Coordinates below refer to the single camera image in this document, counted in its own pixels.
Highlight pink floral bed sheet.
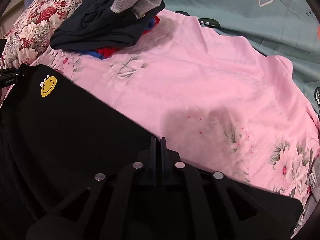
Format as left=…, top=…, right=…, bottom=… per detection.
left=30, top=10, right=319, bottom=210

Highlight teal heart print sheet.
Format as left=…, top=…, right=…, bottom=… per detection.
left=164, top=0, right=319, bottom=111

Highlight red white floral pillow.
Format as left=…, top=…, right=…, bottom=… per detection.
left=1, top=0, right=82, bottom=69

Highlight black pants with smiley patch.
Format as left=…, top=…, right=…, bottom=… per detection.
left=1, top=65, right=302, bottom=239

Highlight folded dark navy garment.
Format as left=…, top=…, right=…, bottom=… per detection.
left=50, top=0, right=165, bottom=50

